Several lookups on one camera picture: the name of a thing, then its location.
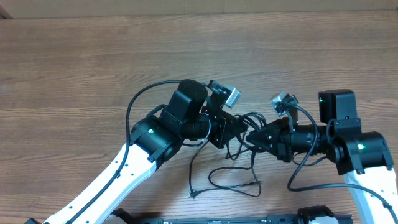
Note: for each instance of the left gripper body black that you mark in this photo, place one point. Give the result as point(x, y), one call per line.
point(217, 129)

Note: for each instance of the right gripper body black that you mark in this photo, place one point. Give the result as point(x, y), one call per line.
point(285, 154)

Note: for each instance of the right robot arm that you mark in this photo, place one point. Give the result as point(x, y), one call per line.
point(363, 159)

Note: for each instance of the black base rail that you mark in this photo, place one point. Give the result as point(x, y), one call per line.
point(314, 214)

